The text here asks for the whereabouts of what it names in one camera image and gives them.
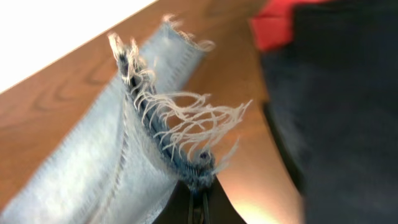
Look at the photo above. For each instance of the light blue denim jeans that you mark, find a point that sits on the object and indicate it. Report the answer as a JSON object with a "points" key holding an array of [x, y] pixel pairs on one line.
{"points": [[142, 134]]}

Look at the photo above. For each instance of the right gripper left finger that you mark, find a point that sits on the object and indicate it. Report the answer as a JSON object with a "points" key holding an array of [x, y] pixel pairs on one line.
{"points": [[180, 207]]}

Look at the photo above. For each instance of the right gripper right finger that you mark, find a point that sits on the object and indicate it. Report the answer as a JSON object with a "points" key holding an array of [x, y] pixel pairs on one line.
{"points": [[216, 206]]}

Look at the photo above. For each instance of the navy blue folded garment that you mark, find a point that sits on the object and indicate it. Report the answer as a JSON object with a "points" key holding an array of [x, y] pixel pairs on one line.
{"points": [[333, 92]]}

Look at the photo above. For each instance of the red t-shirt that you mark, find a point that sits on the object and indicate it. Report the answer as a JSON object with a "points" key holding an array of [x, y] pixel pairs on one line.
{"points": [[273, 26]]}

